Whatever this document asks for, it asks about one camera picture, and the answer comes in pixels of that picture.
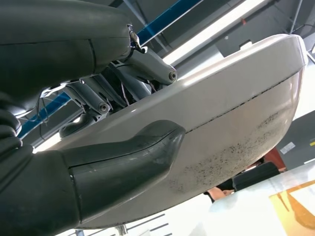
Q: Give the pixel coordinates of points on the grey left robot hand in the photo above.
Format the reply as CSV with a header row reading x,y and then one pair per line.
x,y
49,49

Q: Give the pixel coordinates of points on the stainless steel workbench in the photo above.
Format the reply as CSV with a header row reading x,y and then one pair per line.
x,y
245,211

